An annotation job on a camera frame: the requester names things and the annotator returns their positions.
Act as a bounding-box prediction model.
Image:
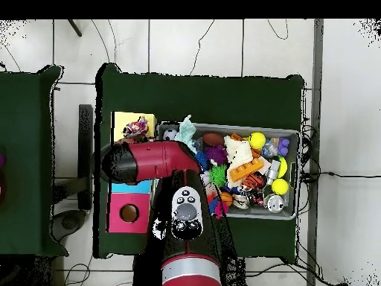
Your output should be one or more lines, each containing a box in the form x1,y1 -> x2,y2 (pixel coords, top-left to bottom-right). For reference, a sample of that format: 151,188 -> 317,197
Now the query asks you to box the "dark green side tablecloth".
0,65 -> 69,258

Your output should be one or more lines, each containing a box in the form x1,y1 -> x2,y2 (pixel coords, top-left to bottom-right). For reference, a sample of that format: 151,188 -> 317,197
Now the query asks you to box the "cream yellow cloth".
223,135 -> 254,174

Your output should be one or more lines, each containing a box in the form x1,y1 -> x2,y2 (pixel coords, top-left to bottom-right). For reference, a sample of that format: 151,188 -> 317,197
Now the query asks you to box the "multicolour spiky caterpillar toy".
208,193 -> 230,220

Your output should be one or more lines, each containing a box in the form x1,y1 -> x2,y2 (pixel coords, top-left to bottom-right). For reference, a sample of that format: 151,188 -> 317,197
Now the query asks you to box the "shallow mesh bin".
150,120 -> 301,220

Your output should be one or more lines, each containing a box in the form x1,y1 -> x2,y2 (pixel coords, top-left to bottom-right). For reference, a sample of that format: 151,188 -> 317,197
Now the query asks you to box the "orange toy brick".
228,157 -> 265,183

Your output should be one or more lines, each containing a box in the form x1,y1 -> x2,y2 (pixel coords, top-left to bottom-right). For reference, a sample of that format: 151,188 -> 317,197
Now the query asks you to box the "wooden box with three holes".
105,111 -> 157,234

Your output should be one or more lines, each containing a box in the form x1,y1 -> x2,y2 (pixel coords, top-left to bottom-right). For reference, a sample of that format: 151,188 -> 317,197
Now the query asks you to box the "purple spiky toy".
205,144 -> 228,165

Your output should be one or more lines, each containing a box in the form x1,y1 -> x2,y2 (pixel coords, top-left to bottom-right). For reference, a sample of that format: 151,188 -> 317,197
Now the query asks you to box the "colourful confetti print cloth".
122,115 -> 150,139

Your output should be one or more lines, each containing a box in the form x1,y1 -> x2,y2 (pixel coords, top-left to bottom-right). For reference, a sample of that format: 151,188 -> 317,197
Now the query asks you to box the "mint green cloth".
173,114 -> 198,154

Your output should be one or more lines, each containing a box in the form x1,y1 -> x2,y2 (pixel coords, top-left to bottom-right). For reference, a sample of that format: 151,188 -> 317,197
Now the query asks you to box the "black stand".
53,104 -> 94,242

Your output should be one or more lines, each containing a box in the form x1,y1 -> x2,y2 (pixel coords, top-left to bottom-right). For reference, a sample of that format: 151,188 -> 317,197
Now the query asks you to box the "yellow tennis ball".
248,131 -> 266,150

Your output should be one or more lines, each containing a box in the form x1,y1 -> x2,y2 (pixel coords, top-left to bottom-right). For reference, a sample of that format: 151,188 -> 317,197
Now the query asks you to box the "small soccer ball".
162,128 -> 179,142

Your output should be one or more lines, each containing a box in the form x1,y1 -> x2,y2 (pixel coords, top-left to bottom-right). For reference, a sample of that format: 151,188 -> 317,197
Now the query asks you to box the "brown toy football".
202,132 -> 225,147

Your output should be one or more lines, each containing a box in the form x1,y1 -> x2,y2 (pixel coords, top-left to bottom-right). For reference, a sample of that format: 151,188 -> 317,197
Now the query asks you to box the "smooth yellow ball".
271,178 -> 289,196

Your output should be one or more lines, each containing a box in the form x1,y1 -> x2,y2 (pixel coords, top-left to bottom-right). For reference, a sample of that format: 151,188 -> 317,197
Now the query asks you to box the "green spiky caterpillar toy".
208,165 -> 228,188

